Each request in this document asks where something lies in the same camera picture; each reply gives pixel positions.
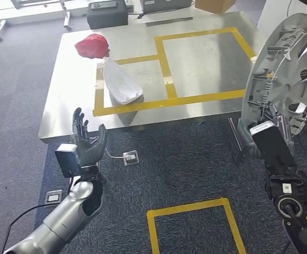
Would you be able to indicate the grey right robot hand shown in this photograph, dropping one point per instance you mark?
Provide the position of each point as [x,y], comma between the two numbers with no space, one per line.
[286,133]

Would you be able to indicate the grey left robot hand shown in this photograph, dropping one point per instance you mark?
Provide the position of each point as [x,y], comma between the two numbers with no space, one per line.
[85,152]

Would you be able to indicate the silver plastic wheel hubcap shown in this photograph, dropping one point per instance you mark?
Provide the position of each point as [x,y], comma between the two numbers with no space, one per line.
[283,70]

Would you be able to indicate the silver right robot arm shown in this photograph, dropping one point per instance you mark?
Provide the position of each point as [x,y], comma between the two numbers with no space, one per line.
[293,210]

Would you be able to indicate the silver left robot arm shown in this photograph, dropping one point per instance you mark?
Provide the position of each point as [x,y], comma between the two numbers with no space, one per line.
[63,217]

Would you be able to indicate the metal legged workbench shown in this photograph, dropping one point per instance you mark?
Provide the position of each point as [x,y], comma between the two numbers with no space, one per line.
[71,91]

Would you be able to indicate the floor socket with plug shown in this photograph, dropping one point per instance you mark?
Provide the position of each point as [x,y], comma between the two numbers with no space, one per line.
[131,157]

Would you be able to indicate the white framed floor socket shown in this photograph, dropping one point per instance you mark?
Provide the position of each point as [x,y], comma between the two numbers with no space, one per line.
[53,197]

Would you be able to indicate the white plastic bag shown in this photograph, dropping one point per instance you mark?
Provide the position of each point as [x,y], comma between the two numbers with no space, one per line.
[122,86]

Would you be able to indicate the red object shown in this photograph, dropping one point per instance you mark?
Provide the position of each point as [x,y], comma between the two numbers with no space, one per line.
[92,45]

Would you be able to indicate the white cabinet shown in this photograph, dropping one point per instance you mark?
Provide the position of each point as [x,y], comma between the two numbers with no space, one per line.
[275,17]

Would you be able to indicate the white table leg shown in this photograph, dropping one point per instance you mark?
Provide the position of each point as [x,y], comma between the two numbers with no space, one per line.
[67,22]

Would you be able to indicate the black equipment case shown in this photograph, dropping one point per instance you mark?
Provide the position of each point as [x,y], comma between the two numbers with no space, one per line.
[107,15]

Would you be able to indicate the white low ledge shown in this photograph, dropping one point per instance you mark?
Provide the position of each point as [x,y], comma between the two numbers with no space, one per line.
[37,14]

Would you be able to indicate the brown cardboard box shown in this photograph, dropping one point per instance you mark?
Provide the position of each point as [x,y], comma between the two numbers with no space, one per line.
[214,5]

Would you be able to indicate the long grey metal bar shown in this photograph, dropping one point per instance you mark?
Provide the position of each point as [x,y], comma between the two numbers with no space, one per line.
[169,21]

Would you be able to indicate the grey open laptop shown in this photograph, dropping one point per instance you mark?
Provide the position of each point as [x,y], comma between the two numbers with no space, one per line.
[164,5]

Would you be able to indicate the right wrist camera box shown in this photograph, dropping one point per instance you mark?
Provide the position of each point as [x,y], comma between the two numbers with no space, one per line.
[272,147]

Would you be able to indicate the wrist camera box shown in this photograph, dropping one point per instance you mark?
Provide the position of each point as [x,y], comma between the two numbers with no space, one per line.
[272,147]
[67,161]

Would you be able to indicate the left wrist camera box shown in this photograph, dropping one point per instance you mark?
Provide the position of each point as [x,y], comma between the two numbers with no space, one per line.
[67,161]

